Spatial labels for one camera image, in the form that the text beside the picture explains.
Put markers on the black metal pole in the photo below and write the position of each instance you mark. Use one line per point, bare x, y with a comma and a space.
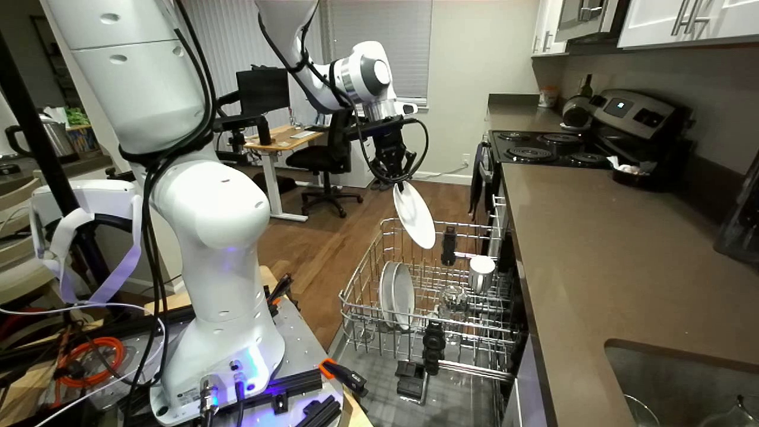
30, 133

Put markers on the white cup in rack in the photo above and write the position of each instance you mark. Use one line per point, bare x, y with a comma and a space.
482, 273

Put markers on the white wall cabinet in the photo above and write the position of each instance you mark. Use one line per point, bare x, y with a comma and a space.
695, 19

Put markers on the black kitchen stove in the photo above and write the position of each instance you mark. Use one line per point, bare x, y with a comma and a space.
545, 147

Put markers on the white crumpled cloth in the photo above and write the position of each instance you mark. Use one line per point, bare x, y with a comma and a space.
623, 164

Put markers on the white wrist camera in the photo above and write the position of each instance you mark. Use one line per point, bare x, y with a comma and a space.
405, 108

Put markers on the wooden desk white legs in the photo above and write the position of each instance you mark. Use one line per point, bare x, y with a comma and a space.
276, 140

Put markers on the window with blinds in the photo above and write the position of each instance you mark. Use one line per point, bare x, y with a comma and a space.
405, 39

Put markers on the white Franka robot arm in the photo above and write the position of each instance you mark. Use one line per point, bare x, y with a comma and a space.
213, 228

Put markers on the steel kitchen sink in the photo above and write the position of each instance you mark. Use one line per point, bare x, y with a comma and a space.
671, 382

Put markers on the black rack utensil holder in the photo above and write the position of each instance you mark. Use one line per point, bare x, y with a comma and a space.
432, 342

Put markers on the white dinner plate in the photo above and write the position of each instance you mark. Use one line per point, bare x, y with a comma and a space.
416, 217

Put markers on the white racked plate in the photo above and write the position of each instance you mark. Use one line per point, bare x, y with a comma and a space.
384, 294
404, 298

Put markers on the black bottle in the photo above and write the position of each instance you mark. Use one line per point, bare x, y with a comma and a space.
449, 246

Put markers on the dark kettle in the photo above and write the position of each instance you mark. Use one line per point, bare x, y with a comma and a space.
578, 110

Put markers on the grey range hood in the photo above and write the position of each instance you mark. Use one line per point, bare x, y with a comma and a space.
589, 18

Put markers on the open dishwasher door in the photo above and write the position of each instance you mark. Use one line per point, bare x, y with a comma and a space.
379, 405

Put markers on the black office chair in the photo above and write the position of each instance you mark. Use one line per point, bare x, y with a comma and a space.
327, 157

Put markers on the black computer monitor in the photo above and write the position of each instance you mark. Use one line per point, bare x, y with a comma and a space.
260, 91

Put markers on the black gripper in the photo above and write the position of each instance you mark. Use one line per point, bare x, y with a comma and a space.
392, 144

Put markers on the clear glass jar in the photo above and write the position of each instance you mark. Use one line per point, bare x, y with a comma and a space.
451, 298

